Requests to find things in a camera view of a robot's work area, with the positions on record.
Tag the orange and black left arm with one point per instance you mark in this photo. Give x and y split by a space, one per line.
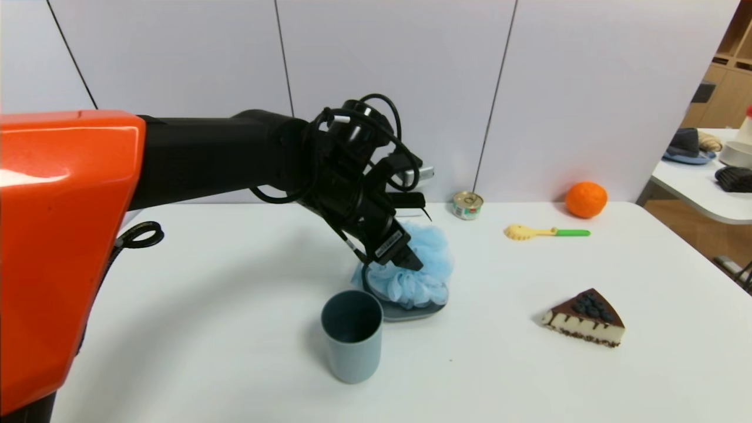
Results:
64 235

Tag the grey square plastic dish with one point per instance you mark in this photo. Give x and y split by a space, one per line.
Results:
411 314

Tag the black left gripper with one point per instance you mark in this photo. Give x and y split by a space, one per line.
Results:
389 244

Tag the white side table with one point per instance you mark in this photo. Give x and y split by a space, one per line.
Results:
693 188

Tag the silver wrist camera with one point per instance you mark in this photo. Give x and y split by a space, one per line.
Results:
418 174

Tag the grey-blue plastic cup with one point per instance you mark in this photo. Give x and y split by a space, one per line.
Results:
352 352

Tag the dark metal stand base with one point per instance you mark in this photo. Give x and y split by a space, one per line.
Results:
737 273

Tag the white bowl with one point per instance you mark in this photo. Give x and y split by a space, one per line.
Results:
737 155

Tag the white bottle red cap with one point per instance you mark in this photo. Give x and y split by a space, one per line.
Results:
746 126

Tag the chocolate blueberry cake slice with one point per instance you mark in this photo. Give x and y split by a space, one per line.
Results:
587 323

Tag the orange fruit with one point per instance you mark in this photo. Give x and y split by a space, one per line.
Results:
586 200

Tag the black knitted item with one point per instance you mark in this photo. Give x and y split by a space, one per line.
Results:
735 179

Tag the beige plush item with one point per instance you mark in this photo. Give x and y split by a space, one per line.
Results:
709 141

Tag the light blue mesh bath loofah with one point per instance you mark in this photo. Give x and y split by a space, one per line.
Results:
432 252

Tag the wooden shelf unit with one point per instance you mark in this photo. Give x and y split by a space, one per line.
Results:
725 100

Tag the blue plate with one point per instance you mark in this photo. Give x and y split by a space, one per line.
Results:
699 158

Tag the small tin can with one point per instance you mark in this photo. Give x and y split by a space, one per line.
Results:
467 207

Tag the dark grey hat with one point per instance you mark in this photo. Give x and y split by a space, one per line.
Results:
684 144

